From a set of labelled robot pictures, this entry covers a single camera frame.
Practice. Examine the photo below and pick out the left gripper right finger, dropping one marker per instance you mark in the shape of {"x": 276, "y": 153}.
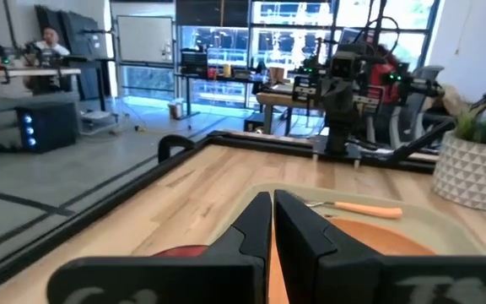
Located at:
{"x": 306, "y": 253}

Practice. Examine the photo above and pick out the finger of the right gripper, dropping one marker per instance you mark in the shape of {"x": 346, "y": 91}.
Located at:
{"x": 331, "y": 103}
{"x": 345, "y": 103}

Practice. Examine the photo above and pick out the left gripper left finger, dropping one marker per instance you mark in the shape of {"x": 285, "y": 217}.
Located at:
{"x": 247, "y": 245}

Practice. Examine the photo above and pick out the red faceted cup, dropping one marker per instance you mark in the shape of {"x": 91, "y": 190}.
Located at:
{"x": 181, "y": 251}

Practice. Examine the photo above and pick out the orange round plate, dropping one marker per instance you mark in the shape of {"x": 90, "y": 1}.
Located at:
{"x": 386, "y": 240}

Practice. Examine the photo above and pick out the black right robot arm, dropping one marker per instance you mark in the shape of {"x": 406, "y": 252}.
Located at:
{"x": 338, "y": 141}

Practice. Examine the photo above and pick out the beige plastic tray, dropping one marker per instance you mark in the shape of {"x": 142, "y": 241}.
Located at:
{"x": 437, "y": 228}

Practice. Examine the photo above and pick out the wooden table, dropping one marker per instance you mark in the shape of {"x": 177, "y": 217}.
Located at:
{"x": 277, "y": 99}

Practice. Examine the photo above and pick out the red bag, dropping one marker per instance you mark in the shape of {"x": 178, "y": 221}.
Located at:
{"x": 388, "y": 90}

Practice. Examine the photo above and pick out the black floor box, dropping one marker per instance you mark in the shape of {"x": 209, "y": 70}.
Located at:
{"x": 253, "y": 123}

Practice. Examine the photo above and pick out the grey office chair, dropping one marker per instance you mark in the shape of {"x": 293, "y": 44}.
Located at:
{"x": 407, "y": 122}

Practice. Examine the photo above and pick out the black desk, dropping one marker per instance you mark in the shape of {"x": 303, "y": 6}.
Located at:
{"x": 226, "y": 78}

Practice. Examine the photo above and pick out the black crate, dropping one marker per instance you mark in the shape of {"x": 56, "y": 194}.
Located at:
{"x": 194, "y": 63}

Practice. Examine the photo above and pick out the small bucket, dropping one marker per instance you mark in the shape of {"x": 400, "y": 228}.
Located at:
{"x": 176, "y": 110}

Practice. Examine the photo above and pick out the potted plant white pot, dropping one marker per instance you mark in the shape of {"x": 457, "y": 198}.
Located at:
{"x": 471, "y": 173}

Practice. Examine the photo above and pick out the whiteboard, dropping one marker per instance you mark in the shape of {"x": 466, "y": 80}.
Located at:
{"x": 144, "y": 40}

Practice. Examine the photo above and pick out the black computer tower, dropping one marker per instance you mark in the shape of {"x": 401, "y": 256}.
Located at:
{"x": 53, "y": 126}

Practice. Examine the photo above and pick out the dark equipment panel rack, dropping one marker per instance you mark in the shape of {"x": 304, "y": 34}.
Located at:
{"x": 78, "y": 29}

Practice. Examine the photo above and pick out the person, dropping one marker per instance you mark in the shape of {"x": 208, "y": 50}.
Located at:
{"x": 51, "y": 40}

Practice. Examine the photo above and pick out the white desk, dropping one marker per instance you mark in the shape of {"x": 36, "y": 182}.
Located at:
{"x": 36, "y": 72}

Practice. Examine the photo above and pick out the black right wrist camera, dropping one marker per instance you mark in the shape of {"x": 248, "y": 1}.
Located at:
{"x": 343, "y": 65}

